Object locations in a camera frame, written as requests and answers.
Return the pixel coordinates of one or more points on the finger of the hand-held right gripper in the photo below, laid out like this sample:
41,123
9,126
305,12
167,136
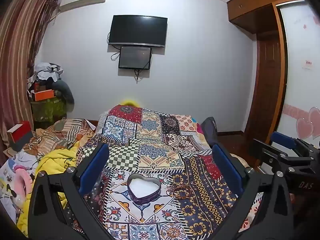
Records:
267,153
282,139

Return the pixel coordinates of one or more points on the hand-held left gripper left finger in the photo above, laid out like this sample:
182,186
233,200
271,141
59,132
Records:
93,170

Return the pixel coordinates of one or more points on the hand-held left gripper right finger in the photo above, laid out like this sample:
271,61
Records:
226,167

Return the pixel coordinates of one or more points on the heart-shaped purple tin box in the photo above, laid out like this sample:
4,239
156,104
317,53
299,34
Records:
143,188

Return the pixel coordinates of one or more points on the black bag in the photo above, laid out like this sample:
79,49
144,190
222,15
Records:
209,130

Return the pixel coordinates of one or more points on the yellow cartoon fleece blanket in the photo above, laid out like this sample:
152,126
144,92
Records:
53,160

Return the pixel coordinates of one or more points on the striped brown quilt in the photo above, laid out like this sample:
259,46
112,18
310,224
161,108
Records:
62,132

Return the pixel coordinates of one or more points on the patchwork printed blanket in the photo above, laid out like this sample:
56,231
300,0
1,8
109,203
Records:
150,140

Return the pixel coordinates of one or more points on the pink plush toy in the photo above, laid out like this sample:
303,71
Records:
21,182

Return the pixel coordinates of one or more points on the yellow cloth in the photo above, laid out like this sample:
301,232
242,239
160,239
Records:
128,103

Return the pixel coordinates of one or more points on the red and white box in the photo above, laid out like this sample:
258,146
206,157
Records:
21,133

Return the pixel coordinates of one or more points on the white cartoon bedding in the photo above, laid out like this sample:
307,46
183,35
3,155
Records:
10,175

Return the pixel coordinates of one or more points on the orange box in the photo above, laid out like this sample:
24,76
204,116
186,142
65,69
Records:
44,95

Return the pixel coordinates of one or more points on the pile of clothes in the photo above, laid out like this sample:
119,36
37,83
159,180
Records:
46,73

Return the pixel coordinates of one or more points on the wooden overhead cabinet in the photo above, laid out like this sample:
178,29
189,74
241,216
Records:
250,7

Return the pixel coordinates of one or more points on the striped brown curtain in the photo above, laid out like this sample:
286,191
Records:
17,55

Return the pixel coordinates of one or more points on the small black wall monitor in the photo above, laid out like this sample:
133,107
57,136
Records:
135,57

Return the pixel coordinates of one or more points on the large black wall television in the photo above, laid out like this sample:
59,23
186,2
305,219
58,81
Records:
137,31

